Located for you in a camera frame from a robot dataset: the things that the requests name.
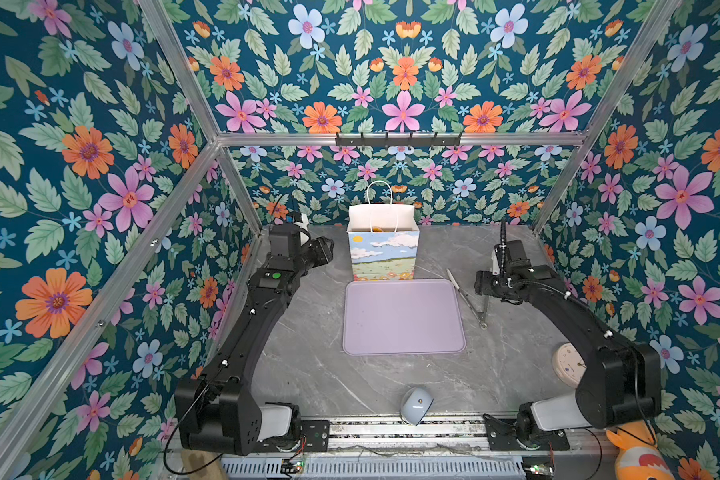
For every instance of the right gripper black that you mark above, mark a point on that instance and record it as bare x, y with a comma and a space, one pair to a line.
482, 283

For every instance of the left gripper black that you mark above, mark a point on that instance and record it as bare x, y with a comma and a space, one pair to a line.
322, 251

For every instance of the cream and steel tongs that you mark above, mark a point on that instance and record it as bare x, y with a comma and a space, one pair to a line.
480, 314

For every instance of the landscape print paper bag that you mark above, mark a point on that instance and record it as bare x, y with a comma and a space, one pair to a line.
383, 236

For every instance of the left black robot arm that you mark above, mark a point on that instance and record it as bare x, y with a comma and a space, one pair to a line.
217, 411

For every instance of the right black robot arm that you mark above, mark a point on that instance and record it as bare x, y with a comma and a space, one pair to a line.
621, 381

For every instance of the lilac plastic tray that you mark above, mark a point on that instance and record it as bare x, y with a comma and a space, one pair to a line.
406, 317

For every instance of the round cream clock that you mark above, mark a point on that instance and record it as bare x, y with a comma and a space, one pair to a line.
568, 365

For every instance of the grey computer mouse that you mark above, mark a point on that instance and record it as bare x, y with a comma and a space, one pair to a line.
415, 405

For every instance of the orange plush toy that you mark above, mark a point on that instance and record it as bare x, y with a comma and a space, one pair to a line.
638, 458

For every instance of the wooden brush block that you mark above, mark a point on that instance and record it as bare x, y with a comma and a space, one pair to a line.
202, 465

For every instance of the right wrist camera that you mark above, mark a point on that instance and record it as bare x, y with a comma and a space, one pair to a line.
508, 257

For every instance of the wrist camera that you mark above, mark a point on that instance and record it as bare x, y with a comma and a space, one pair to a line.
508, 257
287, 239

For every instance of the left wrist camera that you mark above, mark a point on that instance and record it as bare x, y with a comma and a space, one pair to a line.
287, 239

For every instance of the aluminium frame post left rear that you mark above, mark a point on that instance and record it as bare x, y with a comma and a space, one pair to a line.
167, 38

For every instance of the aluminium frame post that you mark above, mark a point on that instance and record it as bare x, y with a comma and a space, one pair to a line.
658, 19
167, 38

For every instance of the black hook rail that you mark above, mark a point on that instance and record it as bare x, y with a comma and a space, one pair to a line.
387, 139

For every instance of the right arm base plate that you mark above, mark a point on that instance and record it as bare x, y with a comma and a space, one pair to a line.
508, 435

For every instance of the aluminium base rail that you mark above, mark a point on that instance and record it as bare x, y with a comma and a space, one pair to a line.
462, 434

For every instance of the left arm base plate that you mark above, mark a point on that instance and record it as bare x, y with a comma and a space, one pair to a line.
315, 435

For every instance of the aluminium frame post right rear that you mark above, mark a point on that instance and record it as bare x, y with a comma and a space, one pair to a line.
658, 19

